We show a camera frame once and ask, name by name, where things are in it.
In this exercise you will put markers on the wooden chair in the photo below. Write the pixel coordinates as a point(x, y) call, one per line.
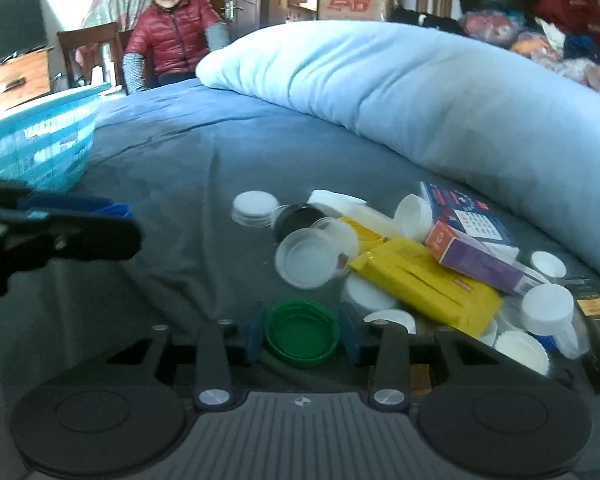
point(83, 49)

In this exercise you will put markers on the black gold box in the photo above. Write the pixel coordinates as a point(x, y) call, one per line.
point(587, 296)

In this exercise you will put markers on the dark blue bed sheet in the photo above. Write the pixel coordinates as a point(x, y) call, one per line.
point(96, 359)

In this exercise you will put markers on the black television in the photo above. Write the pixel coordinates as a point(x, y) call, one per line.
point(22, 27)

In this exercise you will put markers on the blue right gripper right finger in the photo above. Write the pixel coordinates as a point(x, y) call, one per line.
point(351, 327)

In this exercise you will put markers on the yellow packet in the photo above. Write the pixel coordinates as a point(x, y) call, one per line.
point(410, 272)

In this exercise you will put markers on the black bottle cap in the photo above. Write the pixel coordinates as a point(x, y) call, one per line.
point(289, 218)

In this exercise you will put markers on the white bottle cap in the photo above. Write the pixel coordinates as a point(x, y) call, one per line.
point(547, 310)

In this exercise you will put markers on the blue plastic basket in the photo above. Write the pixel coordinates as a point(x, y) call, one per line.
point(46, 143)

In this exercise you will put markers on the green bottle cap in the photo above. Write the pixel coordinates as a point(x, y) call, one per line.
point(302, 334)

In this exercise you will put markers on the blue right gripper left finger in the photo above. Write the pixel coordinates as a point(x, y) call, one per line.
point(255, 335)

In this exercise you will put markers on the clear white lid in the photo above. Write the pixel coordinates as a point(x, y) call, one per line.
point(309, 258)

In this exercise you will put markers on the light blue folded duvet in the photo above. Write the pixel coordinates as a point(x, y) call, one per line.
point(510, 129)

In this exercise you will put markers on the blue white medicine box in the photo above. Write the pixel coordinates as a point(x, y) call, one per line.
point(471, 216)

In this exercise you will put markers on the woman in red jacket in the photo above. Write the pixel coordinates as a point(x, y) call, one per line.
point(173, 36)

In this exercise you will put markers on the purple orange box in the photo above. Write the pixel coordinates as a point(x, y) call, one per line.
point(462, 253)

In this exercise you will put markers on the wooden drawer cabinet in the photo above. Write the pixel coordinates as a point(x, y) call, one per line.
point(25, 78)

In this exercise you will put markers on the pile of clothes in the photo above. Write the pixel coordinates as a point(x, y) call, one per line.
point(561, 35)

